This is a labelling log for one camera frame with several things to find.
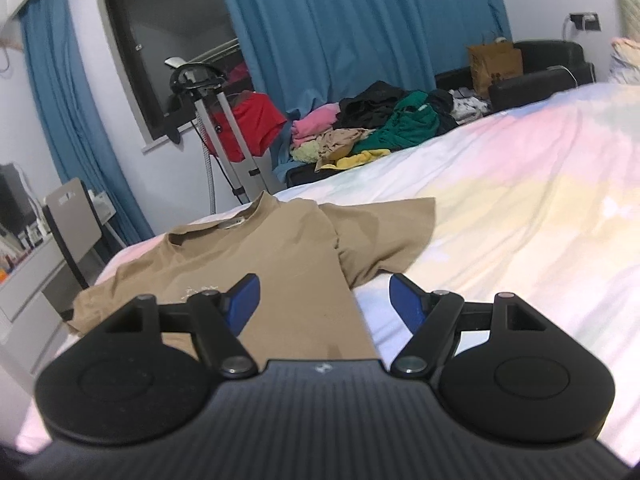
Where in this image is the beige garment on pile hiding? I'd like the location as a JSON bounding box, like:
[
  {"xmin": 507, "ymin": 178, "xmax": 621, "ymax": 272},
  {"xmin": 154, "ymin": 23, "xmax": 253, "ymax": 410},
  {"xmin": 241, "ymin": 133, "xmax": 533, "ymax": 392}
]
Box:
[{"xmin": 316, "ymin": 128, "xmax": 373, "ymax": 170}]

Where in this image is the dark window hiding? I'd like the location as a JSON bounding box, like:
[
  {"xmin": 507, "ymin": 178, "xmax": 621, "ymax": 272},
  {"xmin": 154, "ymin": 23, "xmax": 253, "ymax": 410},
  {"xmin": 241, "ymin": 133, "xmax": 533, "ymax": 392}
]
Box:
[{"xmin": 104, "ymin": 0, "xmax": 250, "ymax": 144}]

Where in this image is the blue curtain left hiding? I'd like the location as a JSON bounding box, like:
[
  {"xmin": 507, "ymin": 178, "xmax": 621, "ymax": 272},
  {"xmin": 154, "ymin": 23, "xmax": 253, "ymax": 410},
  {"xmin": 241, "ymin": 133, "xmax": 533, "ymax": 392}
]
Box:
[{"xmin": 20, "ymin": 0, "xmax": 153, "ymax": 244}]

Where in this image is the grey black chair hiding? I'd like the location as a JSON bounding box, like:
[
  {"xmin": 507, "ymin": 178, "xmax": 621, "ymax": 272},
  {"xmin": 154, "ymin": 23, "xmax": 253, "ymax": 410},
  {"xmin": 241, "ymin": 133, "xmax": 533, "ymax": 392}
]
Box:
[{"xmin": 42, "ymin": 178, "xmax": 115, "ymax": 322}]

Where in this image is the wavy vanity mirror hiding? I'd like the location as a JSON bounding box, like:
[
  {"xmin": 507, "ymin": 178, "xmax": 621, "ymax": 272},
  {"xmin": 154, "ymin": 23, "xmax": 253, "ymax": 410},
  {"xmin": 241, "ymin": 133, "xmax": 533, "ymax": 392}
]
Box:
[{"xmin": 0, "ymin": 162, "xmax": 40, "ymax": 237}]

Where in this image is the blue curtain right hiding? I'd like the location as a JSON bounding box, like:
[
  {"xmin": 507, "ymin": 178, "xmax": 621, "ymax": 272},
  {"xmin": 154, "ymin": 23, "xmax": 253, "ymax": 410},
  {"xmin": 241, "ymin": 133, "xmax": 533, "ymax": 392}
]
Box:
[{"xmin": 211, "ymin": 0, "xmax": 514, "ymax": 118}]

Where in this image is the black sofa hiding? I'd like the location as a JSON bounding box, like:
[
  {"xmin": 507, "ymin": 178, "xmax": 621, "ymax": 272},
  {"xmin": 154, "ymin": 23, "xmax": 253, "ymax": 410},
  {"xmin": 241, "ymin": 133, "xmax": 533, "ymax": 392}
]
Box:
[{"xmin": 435, "ymin": 40, "xmax": 597, "ymax": 113}]

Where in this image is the brown paper bag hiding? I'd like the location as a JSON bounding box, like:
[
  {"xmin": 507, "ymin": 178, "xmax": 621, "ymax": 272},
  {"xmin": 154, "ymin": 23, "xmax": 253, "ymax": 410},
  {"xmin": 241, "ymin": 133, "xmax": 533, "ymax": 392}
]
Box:
[{"xmin": 466, "ymin": 37, "xmax": 524, "ymax": 98}]

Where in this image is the pink garment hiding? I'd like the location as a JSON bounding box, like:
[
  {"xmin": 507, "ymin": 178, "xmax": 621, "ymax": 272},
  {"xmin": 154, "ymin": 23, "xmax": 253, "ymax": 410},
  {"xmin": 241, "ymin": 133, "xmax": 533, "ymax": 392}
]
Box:
[{"xmin": 291, "ymin": 103, "xmax": 340, "ymax": 148}]

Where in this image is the white dressing table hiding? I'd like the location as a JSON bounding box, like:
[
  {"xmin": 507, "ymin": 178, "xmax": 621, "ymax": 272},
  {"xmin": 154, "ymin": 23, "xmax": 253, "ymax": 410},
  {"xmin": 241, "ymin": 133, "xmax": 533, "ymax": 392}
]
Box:
[{"xmin": 0, "ymin": 237, "xmax": 68, "ymax": 387}]

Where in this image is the red garment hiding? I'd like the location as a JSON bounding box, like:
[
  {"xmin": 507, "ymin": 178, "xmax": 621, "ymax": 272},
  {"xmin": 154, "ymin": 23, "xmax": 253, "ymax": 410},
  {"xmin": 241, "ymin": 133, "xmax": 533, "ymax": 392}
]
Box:
[{"xmin": 209, "ymin": 91, "xmax": 286, "ymax": 162}]

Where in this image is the black garment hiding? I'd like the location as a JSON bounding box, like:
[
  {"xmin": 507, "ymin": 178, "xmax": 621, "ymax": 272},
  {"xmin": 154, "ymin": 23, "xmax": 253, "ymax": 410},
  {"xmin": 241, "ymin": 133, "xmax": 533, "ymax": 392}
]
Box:
[{"xmin": 332, "ymin": 80, "xmax": 458, "ymax": 136}]

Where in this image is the blue curtain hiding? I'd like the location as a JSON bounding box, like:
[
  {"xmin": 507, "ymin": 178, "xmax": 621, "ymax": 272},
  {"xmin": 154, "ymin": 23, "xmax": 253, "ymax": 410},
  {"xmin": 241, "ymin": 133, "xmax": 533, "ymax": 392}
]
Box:
[
  {"xmin": 211, "ymin": 0, "xmax": 514, "ymax": 118},
  {"xmin": 20, "ymin": 0, "xmax": 153, "ymax": 244}
]

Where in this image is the green garment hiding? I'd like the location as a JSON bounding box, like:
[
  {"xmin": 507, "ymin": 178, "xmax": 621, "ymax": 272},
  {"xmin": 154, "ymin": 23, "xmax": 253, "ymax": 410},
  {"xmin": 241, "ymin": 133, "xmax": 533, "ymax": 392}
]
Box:
[{"xmin": 350, "ymin": 89, "xmax": 457, "ymax": 155}]

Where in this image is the yellow garment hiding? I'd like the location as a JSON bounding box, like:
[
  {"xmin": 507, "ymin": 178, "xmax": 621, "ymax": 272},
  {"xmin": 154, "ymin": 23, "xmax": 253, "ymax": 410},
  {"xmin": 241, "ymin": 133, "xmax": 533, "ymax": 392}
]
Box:
[{"xmin": 320, "ymin": 148, "xmax": 392, "ymax": 171}]

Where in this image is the wall power outlet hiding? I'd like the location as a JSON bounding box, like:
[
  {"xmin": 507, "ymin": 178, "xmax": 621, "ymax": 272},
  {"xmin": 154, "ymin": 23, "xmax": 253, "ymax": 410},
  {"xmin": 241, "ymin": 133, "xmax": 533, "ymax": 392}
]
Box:
[{"xmin": 570, "ymin": 13, "xmax": 601, "ymax": 32}]

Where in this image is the tan t-shirt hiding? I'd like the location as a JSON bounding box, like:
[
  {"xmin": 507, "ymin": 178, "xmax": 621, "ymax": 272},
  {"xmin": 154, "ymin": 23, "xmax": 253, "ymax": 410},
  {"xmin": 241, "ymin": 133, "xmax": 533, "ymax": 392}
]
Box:
[{"xmin": 70, "ymin": 194, "xmax": 436, "ymax": 364}]

